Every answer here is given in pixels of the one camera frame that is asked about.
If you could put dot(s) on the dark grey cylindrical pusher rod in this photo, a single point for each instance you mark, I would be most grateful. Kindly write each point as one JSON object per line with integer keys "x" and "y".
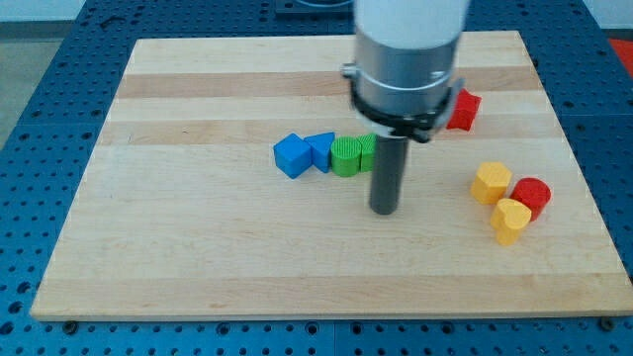
{"x": 387, "y": 175}

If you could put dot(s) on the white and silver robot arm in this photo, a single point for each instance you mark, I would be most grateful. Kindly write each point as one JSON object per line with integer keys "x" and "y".
{"x": 402, "y": 83}

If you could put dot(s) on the yellow wooden hexagon block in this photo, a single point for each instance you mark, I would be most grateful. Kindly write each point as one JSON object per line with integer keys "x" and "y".
{"x": 491, "y": 182}

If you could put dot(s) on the green wooden cylinder block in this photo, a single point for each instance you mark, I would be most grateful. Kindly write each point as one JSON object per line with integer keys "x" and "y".
{"x": 345, "y": 154}

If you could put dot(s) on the blue wooden triangle block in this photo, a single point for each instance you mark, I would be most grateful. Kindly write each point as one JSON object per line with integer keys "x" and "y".
{"x": 320, "y": 145}

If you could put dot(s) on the blue wooden cube block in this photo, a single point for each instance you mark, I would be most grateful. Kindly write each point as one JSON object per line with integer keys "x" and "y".
{"x": 293, "y": 156}

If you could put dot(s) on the red wooden star block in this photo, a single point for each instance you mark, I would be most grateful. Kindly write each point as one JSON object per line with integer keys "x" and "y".
{"x": 466, "y": 111}

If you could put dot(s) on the yellow wooden heart block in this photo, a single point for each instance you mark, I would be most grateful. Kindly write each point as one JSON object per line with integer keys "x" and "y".
{"x": 509, "y": 219}

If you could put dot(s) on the red wooden cylinder block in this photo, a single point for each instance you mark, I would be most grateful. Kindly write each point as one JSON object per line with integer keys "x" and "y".
{"x": 533, "y": 193}

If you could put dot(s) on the light wooden board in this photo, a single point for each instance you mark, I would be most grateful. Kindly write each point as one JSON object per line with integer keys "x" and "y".
{"x": 182, "y": 214}

